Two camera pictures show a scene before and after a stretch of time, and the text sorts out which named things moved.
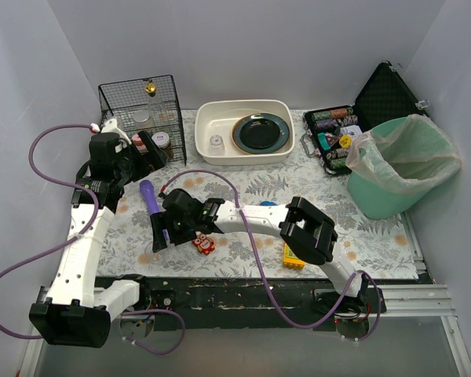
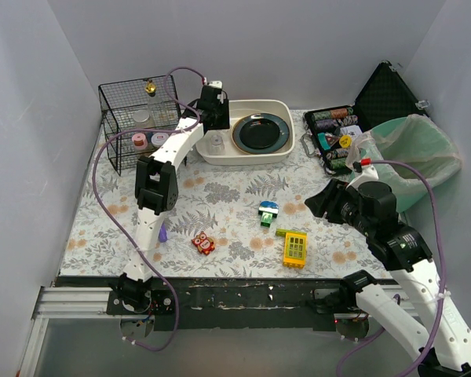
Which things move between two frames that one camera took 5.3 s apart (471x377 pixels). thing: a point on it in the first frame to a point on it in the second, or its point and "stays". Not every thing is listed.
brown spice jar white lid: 162,140 stays
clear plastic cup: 216,147 stays
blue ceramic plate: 283,133 stays
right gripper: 165,226 to 334,201
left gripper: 142,155 to 217,118
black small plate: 259,133 stays
